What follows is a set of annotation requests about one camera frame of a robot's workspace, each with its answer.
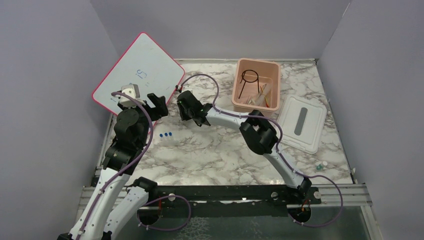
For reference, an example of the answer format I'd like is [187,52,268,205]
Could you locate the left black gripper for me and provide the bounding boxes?
[118,93,168,148]

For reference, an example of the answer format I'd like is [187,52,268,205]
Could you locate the black wire tripod ring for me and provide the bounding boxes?
[237,69,260,100]

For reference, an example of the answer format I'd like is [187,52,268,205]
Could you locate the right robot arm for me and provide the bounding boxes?
[177,90,312,204]

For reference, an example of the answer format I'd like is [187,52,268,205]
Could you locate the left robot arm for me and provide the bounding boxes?
[58,91,169,240]

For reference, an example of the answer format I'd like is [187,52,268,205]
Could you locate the pink plastic bin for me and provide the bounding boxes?
[231,58,281,117]

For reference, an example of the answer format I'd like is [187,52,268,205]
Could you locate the white plastic bin lid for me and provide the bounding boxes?
[277,94,327,154]

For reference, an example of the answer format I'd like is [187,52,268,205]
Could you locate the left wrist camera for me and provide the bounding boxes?
[112,83,146,110]

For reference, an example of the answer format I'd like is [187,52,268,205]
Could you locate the white board with pink frame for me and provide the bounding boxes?
[92,32,185,115]

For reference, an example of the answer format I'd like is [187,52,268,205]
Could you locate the black metal base rail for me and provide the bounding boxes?
[153,184,373,218]

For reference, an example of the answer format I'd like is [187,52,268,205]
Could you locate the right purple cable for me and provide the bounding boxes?
[177,73,344,229]

